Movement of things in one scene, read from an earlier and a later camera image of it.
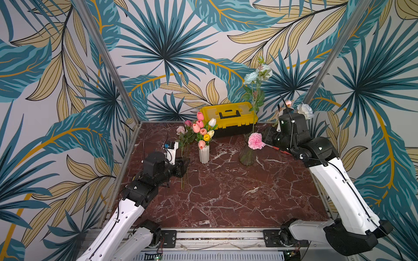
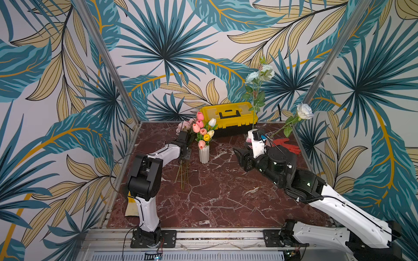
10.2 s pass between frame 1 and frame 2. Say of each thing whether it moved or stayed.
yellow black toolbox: stayed
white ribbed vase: stayed
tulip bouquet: stayed
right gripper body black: moved
